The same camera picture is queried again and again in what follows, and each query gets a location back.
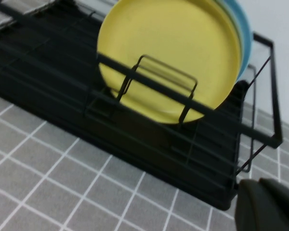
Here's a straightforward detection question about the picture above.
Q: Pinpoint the light blue plate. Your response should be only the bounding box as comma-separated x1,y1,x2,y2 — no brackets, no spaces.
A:
227,0,254,82

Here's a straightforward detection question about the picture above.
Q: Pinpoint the grey checked tablecloth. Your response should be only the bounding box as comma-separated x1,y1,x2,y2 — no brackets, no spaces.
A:
0,7,289,231

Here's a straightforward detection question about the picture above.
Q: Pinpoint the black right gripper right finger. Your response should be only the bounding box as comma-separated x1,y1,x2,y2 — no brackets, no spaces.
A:
259,177,289,231

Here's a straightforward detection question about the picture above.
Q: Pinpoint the yellow plate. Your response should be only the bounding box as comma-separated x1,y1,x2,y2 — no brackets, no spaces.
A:
96,0,241,125

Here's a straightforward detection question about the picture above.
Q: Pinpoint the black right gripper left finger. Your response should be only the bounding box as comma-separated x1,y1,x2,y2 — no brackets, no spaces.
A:
234,178,289,231

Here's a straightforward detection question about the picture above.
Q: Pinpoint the pale green plate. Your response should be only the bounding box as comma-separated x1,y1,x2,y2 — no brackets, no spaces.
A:
216,0,244,73

